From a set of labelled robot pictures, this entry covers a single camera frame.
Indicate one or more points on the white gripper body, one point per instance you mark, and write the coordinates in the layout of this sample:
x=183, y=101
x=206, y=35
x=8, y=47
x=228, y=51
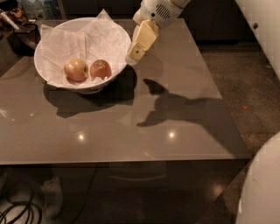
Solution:
x=157, y=10

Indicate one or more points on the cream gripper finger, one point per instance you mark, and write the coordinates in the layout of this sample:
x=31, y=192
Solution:
x=144, y=37
x=138, y=18

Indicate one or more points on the red apple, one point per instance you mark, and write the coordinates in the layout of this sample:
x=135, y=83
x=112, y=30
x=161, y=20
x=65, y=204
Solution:
x=100, y=69

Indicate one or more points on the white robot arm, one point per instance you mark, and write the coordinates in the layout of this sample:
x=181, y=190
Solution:
x=251, y=88

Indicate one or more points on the yellowish apple on left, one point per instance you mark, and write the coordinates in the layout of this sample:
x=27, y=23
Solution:
x=76, y=69

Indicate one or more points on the white bowl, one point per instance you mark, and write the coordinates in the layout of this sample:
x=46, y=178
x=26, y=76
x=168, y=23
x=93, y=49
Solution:
x=79, y=24

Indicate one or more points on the white paper liner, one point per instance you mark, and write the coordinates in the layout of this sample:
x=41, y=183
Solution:
x=102, y=40

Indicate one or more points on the dark cabinet front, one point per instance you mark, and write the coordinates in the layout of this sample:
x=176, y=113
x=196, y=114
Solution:
x=208, y=20

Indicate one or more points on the dark bag with strap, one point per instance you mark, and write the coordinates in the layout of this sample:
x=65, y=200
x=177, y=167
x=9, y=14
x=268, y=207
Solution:
x=25, y=35

